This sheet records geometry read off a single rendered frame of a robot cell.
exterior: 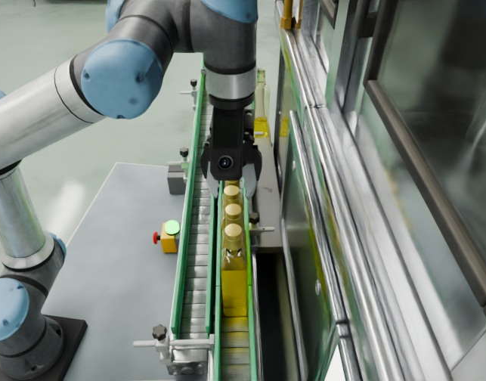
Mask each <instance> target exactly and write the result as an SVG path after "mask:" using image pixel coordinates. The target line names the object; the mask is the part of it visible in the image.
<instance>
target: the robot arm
mask: <svg viewBox="0 0 486 381"><path fill-rule="evenodd" d="M257 21H258V0H108V1H107V8H106V25H107V32H108V34H107V36H106V37H105V38H103V39H102V40H100V41H99V42H98V43H96V44H94V45H92V46H91V47H89V48H87V49H85V50H84V51H82V52H80V53H79V54H77V55H76V56H74V57H71V58H70V59H69V60H67V61H65V62H63V63H62V64H60V65H58V66H57V67H55V68H54V69H52V70H49V71H48V72H46V73H45V74H43V75H41V76H40V77H38V78H36V79H34V80H33V81H31V82H29V83H27V84H26V85H24V86H23V87H21V88H19V89H17V90H16V91H14V92H12V93H10V94H9V95H7V94H5V93H4V92H3V91H2V90H0V242H1V244H2V245H1V246H0V259H1V261H2V264H3V265H4V269H3V271H2V272H1V274H0V368H1V369H2V370H3V371H4V372H5V373H6V374H7V375H8V376H9V377H11V378H13V379H19V380H25V379H32V378H35V377H37V376H40V375H42V374H43V373H45V372H46V371H47V370H49V369H50V368H51V367H52V366H53V365H54V364H55V363H56V362H57V360H58V359H59V358H60V356H61V354H62V352H63V349H64V346H65V334H64V331H63V329H62V328H61V326H60V325H59V323H58V322H56V321H55V320H53V319H51V318H49V317H46V316H43V314H42V313H41V310H42V307H43V305H44V304H45V300H46V299H47V297H48V294H49V293H50V291H51V288H52V286H53V284H54V282H55V280H56V278H57V275H58V273H59V271H60V269H61V268H62V267H63V264H64V262H65V258H66V255H67V248H66V246H65V244H64V242H63V241H62V240H61V239H60V238H57V235H56V234H53V233H51V232H50V231H45V230H42V228H41V225H40V223H39V220H38V217H37V214H36V211H35V209H34V206H33V203H32V200H31V198H30V195H29V192H28V190H27V187H26V184H25V181H24V179H23V176H22V173H21V171H20V167H19V165H20V163H21V162H22V160H23V158H25V157H27V156H29V155H31V154H33V153H35V152H37V151H39V150H41V149H43V148H45V147H48V146H50V145H52V144H54V143H56V142H58V141H60V140H62V139H64V138H66V137H68V136H70V135H72V134H74V133H77V132H79V131H81V130H83V129H85V128H87V127H89V126H90V125H93V124H95V123H96V122H99V121H101V120H102V119H106V118H107V117H110V118H113V119H134V118H137V117H139V116H141V115H142V114H143V113H145V112H146V111H147V110H148V109H149V107H150V105H151V104H152V102H153V101H154V100H155V99H156V97H157V95H158V94H159V92H160V89H161V87H162V84H163V77H164V75H165V73H166V71H167V68H168V66H169V64H170V61H171V59H172V56H173V54H174V53H203V63H204V67H205V68H201V70H200V73H201V74H202V75H206V90H207V96H208V102H209V103H210V104H211V105H212V106H214V107H213V109H212V118H211V122H210V126H209V130H210V135H208V136H207V139H206V140H207V141H208V142H209V144H208V143H204V145H203V151H202V154H201V158H200V166H201V169H202V171H203V176H204V178H205V180H206V183H207V185H208V188H209V190H210V191H211V193H212V195H213V196H214V197H215V198H218V194H219V189H220V188H219V185H220V181H238V180H240V179H241V178H242V177H243V178H244V187H245V189H246V193H245V196H246V198H247V199H248V200H250V199H251V197H252V196H253V194H254V193H255V190H256V187H257V184H258V180H259V177H260V174H261V171H262V154H261V152H260V151H259V150H258V145H257V144H256V145H253V144H254V143H255V138H254V118H255V110H254V109H245V107H247V106H249V105H250V104H251V103H252V102H253V101H254V91H255V89H256V68H257V62H256V45H257ZM247 113H251V114H252V115H251V116H250V115H247Z"/></svg>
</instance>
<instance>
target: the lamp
mask: <svg viewBox="0 0 486 381"><path fill-rule="evenodd" d="M165 231H166V233H167V234H168V235H170V236H173V235H176V234H178V232H179V231H180V227H179V224H178V223H177V222H176V221H173V220H171V221H168V222H167V223H166V225H165Z"/></svg>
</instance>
